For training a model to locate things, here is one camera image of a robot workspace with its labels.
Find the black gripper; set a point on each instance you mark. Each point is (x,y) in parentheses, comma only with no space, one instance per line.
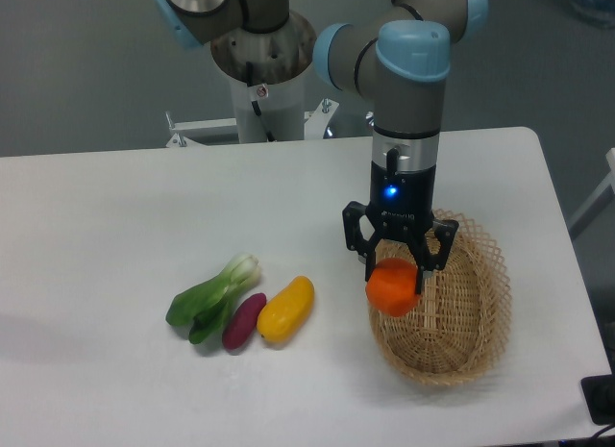
(402,197)

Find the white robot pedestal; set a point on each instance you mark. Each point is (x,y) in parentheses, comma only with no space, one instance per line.
(266,74)

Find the green bok choy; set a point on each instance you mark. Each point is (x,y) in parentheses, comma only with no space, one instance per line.
(209,306)

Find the woven wicker basket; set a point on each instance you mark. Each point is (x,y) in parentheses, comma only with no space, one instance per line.
(460,326)

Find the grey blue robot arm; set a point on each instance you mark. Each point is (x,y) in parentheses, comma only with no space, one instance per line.
(399,62)

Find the black device at edge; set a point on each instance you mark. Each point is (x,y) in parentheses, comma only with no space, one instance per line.
(598,392)

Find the orange fruit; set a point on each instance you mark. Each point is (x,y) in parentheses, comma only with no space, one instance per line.
(391,287)

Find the yellow mango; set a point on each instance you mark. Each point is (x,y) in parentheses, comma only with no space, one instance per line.
(283,316)

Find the purple sweet potato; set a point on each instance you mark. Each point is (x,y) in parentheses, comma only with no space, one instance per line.
(243,322)

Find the blue object top right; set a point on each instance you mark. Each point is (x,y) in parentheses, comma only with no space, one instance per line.
(596,13)

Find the white frame at right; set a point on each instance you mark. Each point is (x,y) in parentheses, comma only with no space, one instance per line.
(595,203)

